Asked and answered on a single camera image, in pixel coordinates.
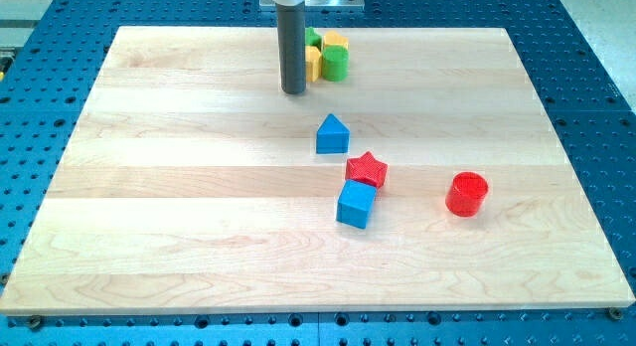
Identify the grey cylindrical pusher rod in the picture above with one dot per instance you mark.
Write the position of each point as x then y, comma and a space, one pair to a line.
291, 45

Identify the wooden board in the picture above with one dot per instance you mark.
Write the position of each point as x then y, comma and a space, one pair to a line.
191, 184

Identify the blue cube block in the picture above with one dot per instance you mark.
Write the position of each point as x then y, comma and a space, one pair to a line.
355, 203

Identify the yellow hexagon block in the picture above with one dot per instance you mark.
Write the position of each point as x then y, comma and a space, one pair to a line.
313, 63

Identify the clear acrylic robot mount plate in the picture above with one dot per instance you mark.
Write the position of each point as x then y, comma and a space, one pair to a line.
319, 5

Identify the green cylinder block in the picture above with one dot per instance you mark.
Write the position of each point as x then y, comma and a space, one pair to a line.
335, 63

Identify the red cylinder block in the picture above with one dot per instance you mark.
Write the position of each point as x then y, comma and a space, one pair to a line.
466, 194

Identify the yellow star block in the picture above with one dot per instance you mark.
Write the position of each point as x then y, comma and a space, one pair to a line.
334, 39

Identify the blue triangle block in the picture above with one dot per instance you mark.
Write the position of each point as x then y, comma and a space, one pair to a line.
332, 136

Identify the red star block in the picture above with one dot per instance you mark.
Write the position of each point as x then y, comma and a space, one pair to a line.
367, 169

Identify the green star block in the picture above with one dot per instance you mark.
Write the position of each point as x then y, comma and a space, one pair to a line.
312, 38

